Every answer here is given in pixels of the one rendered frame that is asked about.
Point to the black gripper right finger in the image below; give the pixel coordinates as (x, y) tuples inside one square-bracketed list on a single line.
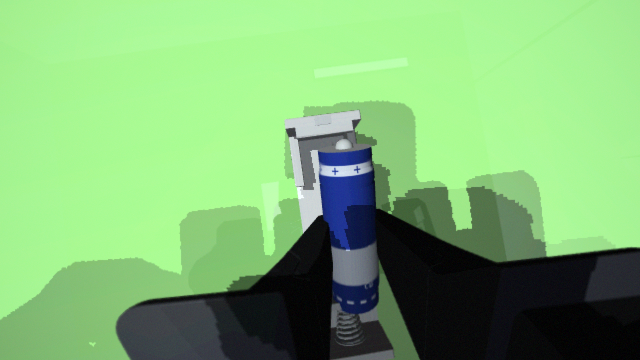
[(458, 305)]

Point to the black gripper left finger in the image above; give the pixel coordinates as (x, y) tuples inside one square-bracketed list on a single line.
[(286, 315)]

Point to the blue and silver battery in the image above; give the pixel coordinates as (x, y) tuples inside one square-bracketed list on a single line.
[(347, 186)]

